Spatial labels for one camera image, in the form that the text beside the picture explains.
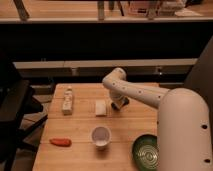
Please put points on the black eraser block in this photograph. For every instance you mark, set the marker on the black eraser block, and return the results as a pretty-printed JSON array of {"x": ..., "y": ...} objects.
[{"x": 116, "y": 105}]

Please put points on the white paper cup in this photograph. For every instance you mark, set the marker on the white paper cup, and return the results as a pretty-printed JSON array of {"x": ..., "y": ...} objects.
[{"x": 100, "y": 137}]

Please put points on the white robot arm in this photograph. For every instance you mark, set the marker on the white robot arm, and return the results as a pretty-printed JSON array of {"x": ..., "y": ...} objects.
[{"x": 183, "y": 123}]

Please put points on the green patterned bowl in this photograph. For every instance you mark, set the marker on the green patterned bowl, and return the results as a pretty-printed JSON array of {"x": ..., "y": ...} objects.
[{"x": 145, "y": 153}]

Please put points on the black chair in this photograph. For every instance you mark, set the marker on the black chair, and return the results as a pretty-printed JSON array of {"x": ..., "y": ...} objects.
[{"x": 16, "y": 100}]

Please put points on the white rectangular sponge block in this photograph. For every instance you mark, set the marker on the white rectangular sponge block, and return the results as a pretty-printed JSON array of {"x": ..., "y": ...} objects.
[{"x": 100, "y": 108}]

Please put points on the cream cylindrical pusher tool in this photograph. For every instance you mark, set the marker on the cream cylindrical pusher tool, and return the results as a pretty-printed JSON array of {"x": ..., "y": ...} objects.
[{"x": 122, "y": 101}]

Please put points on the white glue bottle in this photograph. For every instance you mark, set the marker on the white glue bottle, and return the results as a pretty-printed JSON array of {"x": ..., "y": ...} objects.
[{"x": 67, "y": 101}]

